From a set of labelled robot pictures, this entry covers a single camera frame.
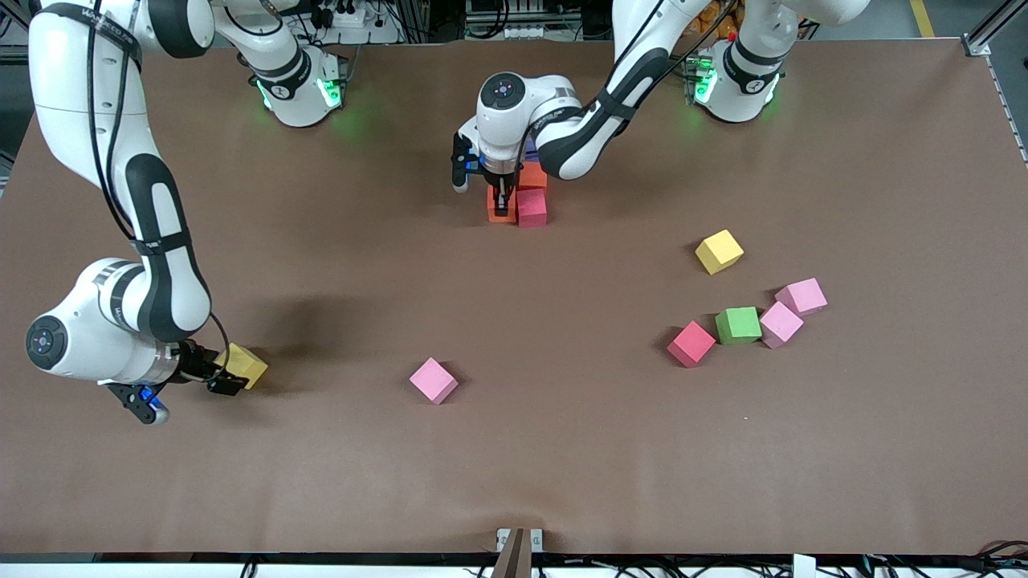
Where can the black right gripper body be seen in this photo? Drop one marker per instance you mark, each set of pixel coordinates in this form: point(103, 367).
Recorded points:
point(193, 362)

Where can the orange foam cube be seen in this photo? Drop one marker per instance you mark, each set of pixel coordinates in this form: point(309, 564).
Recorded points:
point(491, 207)
point(532, 177)

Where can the yellow foam cube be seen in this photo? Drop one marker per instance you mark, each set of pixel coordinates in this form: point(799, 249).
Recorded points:
point(719, 251)
point(245, 365)

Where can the red foam cube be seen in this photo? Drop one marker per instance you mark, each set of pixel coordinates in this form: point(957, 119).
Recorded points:
point(532, 207)
point(691, 343)

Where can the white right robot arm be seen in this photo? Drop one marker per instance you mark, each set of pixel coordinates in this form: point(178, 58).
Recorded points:
point(80, 80)

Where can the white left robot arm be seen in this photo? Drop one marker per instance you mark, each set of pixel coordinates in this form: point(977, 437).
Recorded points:
point(514, 128)

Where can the white power strip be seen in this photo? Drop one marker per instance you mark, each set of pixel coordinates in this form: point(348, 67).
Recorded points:
point(349, 18)
point(510, 24)

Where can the pink foam cube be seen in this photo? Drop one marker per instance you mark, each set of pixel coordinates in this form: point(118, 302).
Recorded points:
point(781, 323)
point(434, 380)
point(801, 296)

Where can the green foam cube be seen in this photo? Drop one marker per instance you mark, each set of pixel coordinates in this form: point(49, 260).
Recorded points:
point(738, 325)

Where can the brown table cover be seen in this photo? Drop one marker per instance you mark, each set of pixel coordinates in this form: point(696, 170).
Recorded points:
point(514, 466)

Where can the orange items bag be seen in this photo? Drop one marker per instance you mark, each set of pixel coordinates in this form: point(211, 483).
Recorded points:
point(727, 24)

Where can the white tag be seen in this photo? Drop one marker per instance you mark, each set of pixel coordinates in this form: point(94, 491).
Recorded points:
point(803, 567)

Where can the metal mounting bracket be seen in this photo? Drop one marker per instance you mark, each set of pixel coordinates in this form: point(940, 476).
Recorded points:
point(536, 542)

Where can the aluminium frame profile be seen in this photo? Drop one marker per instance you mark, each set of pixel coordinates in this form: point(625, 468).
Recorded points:
point(974, 46)

